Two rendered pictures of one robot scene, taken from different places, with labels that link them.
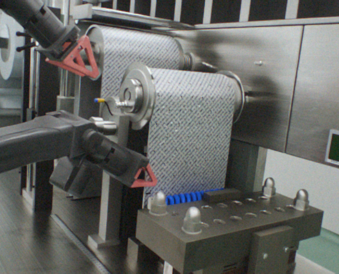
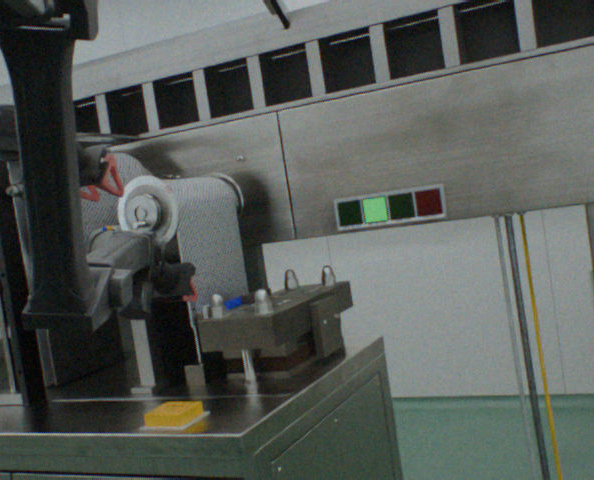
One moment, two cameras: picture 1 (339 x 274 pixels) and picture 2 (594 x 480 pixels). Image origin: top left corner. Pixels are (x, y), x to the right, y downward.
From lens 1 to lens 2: 80 cm
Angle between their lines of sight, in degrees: 29
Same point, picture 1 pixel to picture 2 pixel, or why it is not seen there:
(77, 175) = (146, 292)
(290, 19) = (261, 108)
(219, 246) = (291, 319)
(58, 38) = (88, 162)
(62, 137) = (148, 245)
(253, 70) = (234, 168)
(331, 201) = not seen: hidden behind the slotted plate
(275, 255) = (331, 323)
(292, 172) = not seen: hidden behind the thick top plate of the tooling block
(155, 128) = (183, 238)
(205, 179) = (232, 287)
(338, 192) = not seen: hidden behind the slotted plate
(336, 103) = (330, 174)
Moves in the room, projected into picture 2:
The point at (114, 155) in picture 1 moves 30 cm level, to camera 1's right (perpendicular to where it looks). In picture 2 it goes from (166, 268) to (306, 243)
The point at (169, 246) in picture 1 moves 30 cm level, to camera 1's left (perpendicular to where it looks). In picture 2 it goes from (251, 332) to (89, 371)
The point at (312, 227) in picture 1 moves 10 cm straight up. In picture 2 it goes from (346, 298) to (339, 254)
